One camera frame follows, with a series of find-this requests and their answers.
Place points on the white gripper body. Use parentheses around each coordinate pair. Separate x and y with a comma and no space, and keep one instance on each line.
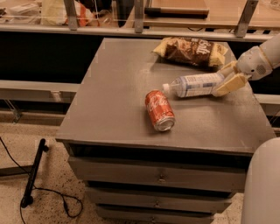
(252,65)

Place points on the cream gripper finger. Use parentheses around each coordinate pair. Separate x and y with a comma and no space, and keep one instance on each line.
(232,83)
(228,69)

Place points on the blue label plastic bottle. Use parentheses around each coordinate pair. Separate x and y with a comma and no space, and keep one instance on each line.
(193,85)

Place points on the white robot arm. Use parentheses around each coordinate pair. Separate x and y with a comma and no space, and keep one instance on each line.
(261,200)

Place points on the brown chip bag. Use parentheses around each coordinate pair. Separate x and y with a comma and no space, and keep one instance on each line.
(193,51)

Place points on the yellow plastic bag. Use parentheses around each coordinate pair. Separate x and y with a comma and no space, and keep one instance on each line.
(53,12)

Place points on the red cola can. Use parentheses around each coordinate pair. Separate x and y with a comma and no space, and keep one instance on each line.
(159,110)

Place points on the top grey drawer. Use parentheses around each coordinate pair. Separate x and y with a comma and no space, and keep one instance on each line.
(210,178)

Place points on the grey drawer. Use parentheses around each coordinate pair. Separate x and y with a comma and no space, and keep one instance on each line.
(158,200)
(153,216)
(210,178)

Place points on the grey drawer cabinet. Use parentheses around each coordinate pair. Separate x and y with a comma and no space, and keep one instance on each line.
(108,118)

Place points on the middle grey drawer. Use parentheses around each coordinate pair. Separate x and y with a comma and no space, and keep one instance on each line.
(158,200)

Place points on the bottom grey drawer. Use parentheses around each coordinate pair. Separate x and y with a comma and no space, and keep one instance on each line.
(153,216)

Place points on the black stand leg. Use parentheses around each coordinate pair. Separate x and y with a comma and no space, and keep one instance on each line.
(27,198)

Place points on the black wooden handled tool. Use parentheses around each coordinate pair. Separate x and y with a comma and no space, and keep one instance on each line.
(176,11)

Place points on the grey metal rail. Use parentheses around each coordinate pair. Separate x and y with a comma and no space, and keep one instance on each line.
(36,91)

